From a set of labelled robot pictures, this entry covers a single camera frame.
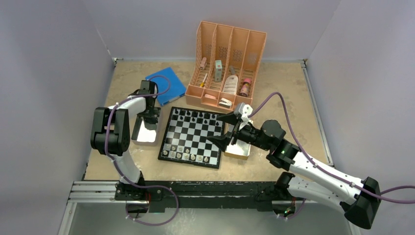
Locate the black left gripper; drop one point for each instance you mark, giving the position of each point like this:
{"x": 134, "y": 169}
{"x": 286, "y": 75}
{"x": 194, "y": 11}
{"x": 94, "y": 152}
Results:
{"x": 149, "y": 113}

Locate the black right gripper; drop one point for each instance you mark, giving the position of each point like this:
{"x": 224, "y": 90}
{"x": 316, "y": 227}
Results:
{"x": 222, "y": 141}

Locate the silver tin with white pieces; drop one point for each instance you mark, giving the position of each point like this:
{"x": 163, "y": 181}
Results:
{"x": 144, "y": 133}

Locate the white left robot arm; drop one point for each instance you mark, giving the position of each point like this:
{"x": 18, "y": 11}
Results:
{"x": 114, "y": 128}

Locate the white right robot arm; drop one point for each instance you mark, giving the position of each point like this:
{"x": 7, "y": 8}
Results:
{"x": 306, "y": 177}

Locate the gold empty tin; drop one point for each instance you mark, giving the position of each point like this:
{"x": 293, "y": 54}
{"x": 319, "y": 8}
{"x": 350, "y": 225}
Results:
{"x": 240, "y": 150}

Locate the white stapler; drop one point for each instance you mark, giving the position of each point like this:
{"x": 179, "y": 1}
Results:
{"x": 225, "y": 103}

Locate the pink eraser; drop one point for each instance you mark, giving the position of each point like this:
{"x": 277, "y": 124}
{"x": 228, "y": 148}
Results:
{"x": 210, "y": 96}

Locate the black and white chessboard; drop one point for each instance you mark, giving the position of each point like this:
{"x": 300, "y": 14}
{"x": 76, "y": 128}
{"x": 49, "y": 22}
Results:
{"x": 186, "y": 132}

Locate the white lotion bottle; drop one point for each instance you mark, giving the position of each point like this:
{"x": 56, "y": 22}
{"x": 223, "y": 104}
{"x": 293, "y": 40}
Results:
{"x": 231, "y": 84}

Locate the pink capped small bottle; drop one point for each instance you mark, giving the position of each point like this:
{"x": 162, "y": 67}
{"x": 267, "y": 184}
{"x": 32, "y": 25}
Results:
{"x": 245, "y": 89}

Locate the yellow tipped pen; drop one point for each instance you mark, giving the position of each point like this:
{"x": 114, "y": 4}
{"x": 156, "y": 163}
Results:
{"x": 204, "y": 80}

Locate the teal small box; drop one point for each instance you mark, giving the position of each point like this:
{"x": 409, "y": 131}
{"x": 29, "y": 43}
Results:
{"x": 218, "y": 71}

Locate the peach desk organizer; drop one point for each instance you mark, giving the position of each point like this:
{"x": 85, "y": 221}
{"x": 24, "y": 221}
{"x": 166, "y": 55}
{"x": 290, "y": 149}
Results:
{"x": 240, "y": 51}

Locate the pink tube in organizer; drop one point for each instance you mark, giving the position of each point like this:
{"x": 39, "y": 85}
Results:
{"x": 203, "y": 63}

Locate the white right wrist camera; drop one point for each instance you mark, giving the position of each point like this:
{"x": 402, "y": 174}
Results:
{"x": 243, "y": 112}

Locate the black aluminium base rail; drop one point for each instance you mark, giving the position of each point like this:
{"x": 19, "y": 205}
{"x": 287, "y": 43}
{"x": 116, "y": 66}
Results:
{"x": 161, "y": 195}

